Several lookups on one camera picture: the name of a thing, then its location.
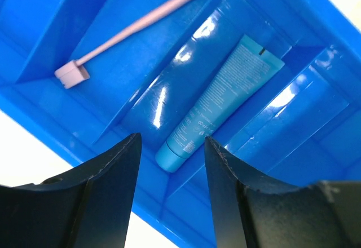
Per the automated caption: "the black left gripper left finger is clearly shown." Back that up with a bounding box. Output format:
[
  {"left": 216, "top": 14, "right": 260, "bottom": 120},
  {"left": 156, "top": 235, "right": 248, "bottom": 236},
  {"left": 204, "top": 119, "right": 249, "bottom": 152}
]
[{"left": 1, "top": 133, "right": 142, "bottom": 247}]

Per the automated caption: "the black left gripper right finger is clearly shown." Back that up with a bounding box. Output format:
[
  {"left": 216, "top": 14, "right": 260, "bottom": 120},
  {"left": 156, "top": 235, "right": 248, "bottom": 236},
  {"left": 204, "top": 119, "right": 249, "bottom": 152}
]
[{"left": 205, "top": 137, "right": 360, "bottom": 247}]

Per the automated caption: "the blue toothpaste tube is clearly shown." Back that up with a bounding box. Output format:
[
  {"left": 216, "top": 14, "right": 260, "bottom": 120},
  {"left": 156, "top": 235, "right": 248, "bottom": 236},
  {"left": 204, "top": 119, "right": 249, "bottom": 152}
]
[{"left": 155, "top": 36, "right": 285, "bottom": 172}]

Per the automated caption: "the pink toothbrush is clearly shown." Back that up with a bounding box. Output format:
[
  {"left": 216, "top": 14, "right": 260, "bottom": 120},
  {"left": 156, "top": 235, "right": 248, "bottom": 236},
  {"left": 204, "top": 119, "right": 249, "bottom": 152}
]
[{"left": 54, "top": 0, "right": 191, "bottom": 89}]

